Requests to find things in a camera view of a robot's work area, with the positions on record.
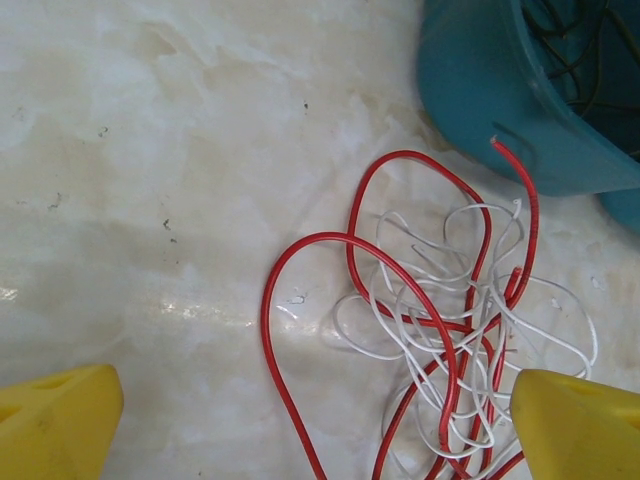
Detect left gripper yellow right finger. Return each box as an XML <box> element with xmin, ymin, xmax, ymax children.
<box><xmin>508</xmin><ymin>368</ymin><xmax>640</xmax><ymax>480</ymax></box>

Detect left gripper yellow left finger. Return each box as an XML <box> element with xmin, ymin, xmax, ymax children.
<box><xmin>0</xmin><ymin>363</ymin><xmax>125</xmax><ymax>480</ymax></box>

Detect thin white cable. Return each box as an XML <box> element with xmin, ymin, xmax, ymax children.
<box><xmin>332</xmin><ymin>198</ymin><xmax>600</xmax><ymax>480</ymax></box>

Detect thin red cable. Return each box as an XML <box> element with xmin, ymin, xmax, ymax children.
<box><xmin>259</xmin><ymin>139</ymin><xmax>541</xmax><ymax>480</ymax></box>

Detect thin black cable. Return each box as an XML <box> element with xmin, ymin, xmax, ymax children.
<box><xmin>519</xmin><ymin>0</ymin><xmax>640</xmax><ymax>161</ymax></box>

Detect teal plastic bin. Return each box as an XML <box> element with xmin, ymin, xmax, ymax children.
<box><xmin>417</xmin><ymin>0</ymin><xmax>640</xmax><ymax>199</ymax></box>

